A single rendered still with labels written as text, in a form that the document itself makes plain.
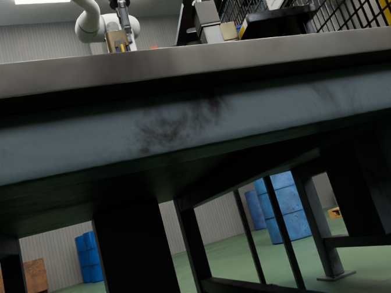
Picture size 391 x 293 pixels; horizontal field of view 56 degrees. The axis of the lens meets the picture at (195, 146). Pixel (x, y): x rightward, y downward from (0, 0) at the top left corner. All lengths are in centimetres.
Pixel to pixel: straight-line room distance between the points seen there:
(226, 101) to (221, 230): 905
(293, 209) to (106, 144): 436
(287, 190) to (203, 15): 396
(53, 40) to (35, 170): 1004
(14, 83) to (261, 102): 30
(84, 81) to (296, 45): 28
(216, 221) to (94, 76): 912
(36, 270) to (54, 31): 603
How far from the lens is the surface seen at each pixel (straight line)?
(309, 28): 123
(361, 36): 61
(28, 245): 895
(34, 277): 754
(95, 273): 743
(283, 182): 472
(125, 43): 103
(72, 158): 43
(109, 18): 197
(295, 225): 473
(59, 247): 890
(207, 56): 46
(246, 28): 115
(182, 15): 98
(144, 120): 45
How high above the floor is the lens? 49
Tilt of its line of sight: 12 degrees up
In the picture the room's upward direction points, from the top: 16 degrees counter-clockwise
